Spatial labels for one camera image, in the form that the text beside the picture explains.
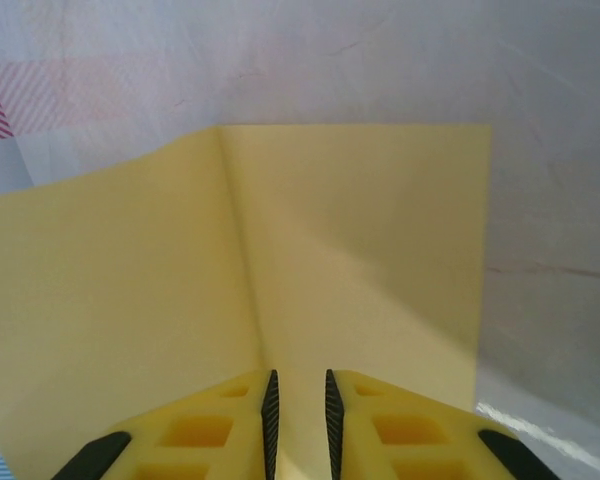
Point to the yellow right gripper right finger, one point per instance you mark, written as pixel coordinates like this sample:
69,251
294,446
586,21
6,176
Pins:
420,440

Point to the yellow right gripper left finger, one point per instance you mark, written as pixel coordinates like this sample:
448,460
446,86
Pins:
195,440

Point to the yellow square paper sheet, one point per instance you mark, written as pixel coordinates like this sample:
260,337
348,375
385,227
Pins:
330,250

